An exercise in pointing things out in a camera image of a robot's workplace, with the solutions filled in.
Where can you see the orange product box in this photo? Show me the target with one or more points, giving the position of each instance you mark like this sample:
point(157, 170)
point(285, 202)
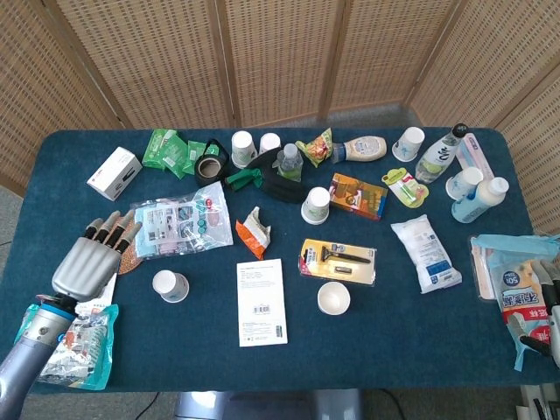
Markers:
point(359, 197)

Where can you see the beige mayonnaise bottle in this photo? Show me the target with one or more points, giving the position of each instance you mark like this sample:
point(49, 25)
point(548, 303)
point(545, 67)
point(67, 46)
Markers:
point(363, 149)

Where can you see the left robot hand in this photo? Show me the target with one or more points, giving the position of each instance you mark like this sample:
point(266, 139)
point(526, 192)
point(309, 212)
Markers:
point(85, 267)

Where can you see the correction tape blister pack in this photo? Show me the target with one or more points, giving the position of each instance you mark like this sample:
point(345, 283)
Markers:
point(105, 297)

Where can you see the blue pink packet edge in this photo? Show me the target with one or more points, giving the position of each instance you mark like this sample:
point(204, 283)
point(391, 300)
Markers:
point(520, 289)

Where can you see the teal silver food package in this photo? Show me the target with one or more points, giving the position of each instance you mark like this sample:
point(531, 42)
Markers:
point(87, 350)

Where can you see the green black work glove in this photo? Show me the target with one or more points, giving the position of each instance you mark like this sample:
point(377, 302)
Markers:
point(280, 188)

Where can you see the green wet wipes pack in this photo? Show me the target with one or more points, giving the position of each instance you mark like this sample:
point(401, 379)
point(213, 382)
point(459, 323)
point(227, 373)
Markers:
point(176, 155)
point(194, 153)
point(156, 149)

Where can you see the razor on yellow card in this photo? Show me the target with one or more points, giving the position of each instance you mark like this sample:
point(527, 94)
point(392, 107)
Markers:
point(337, 260)

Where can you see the paper cup with green print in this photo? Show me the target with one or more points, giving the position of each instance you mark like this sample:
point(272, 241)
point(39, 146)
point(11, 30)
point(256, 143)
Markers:
point(333, 298)
point(242, 149)

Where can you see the stack of green print cups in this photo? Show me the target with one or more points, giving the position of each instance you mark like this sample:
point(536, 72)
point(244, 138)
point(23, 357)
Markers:
point(316, 205)

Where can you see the black tape roll with clip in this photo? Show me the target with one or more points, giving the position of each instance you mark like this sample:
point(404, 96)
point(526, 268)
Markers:
point(213, 143)

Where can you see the white carton box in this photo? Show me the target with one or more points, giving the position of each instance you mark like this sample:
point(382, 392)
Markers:
point(114, 172)

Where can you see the clear bottle green liquid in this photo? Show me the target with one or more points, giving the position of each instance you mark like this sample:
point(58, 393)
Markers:
point(289, 164)

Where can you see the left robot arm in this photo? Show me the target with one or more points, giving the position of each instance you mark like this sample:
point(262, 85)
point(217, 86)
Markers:
point(30, 354)

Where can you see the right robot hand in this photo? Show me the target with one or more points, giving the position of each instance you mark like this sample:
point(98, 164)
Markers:
point(555, 324)

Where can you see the paper cup with blue flower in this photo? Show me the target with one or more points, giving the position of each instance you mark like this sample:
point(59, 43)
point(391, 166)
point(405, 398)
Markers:
point(408, 144)
point(170, 286)
point(461, 181)

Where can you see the blue table cloth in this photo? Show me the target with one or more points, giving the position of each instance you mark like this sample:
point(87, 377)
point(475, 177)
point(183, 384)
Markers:
point(197, 350)

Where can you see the lime soda bottle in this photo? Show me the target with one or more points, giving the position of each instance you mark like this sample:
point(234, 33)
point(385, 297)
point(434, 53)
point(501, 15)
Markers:
point(439, 157)

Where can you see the pink blue toothbrush pack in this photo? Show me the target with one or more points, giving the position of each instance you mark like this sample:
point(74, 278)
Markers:
point(474, 151)

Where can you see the flat white product box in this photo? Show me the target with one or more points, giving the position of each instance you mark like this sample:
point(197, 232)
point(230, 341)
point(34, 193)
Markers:
point(262, 302)

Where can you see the woven folding screen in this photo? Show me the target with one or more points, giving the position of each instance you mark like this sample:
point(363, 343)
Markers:
point(280, 57)

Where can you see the round woven coaster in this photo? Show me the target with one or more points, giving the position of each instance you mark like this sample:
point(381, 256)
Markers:
point(130, 262)

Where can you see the lip balm on green card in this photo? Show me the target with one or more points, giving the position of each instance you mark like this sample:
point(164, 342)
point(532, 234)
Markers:
point(404, 186)

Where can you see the white blue lotion bottle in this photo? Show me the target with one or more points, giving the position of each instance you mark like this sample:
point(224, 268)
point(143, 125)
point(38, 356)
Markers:
point(479, 199)

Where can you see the clear zip bag with items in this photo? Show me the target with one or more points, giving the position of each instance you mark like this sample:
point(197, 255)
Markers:
point(184, 219)

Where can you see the white cotton pad bag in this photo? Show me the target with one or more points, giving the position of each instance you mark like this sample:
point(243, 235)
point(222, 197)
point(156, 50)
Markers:
point(426, 254)

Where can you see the clear pack of wooden sticks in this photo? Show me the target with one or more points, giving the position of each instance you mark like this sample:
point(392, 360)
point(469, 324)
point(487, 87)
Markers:
point(481, 271)

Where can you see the green yellow snack bag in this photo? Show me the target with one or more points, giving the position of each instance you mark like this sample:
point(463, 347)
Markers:
point(317, 149)

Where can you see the orange white snack bag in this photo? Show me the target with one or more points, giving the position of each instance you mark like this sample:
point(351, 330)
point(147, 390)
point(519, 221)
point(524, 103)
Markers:
point(254, 232)

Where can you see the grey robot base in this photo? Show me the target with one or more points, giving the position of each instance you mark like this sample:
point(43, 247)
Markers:
point(267, 404)

